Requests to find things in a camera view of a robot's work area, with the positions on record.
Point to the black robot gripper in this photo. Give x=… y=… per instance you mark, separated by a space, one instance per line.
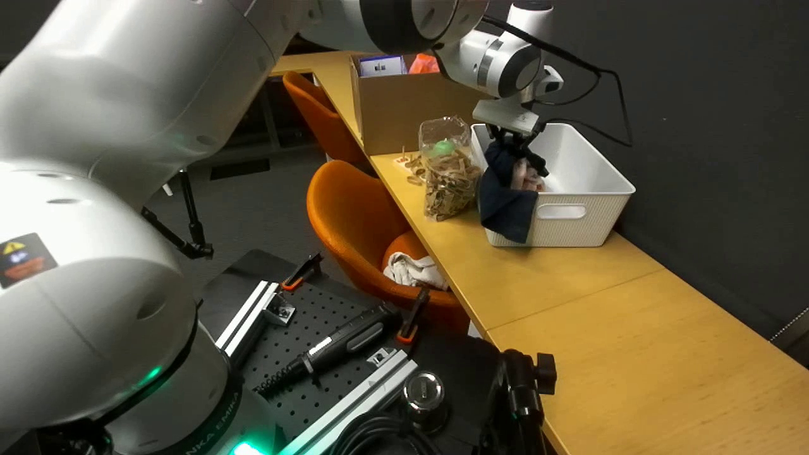
x=518 y=148

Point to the dark navy blue garment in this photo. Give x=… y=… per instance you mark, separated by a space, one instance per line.
x=498 y=206

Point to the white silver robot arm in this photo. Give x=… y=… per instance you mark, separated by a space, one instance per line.
x=99 y=338

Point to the white plastic laundry basket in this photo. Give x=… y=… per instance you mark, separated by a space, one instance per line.
x=582 y=192

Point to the brown cardboard box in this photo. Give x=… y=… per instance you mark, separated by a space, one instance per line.
x=395 y=95

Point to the white cloth on seat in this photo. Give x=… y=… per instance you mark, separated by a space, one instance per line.
x=413 y=271

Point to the far orange chair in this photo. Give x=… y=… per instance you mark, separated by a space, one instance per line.
x=321 y=120

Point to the orange chair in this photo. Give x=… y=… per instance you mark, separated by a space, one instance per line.
x=361 y=228
x=321 y=120

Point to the near orange chair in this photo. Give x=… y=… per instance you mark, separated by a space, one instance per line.
x=361 y=228

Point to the black orange clamp right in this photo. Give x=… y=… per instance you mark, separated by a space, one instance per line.
x=407 y=328

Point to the black orange clamp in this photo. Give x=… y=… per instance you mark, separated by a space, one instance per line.
x=302 y=273
x=407 y=328

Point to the black orange clamp left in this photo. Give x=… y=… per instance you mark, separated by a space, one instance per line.
x=302 y=273

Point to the black handheld tool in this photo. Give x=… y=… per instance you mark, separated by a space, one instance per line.
x=335 y=346

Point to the round metal knob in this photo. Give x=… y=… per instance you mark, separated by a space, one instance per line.
x=422 y=392

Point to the black tripod stand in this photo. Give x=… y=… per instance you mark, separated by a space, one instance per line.
x=194 y=245

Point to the right aluminium rail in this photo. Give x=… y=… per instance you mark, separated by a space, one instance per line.
x=379 y=384

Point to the aluminium rail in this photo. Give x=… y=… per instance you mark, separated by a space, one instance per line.
x=264 y=304
x=379 y=384

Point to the black camera tripod mount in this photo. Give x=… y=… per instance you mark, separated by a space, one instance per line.
x=513 y=410

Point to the left aluminium rail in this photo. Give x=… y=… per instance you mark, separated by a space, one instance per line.
x=264 y=304

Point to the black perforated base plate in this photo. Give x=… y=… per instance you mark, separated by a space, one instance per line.
x=321 y=304

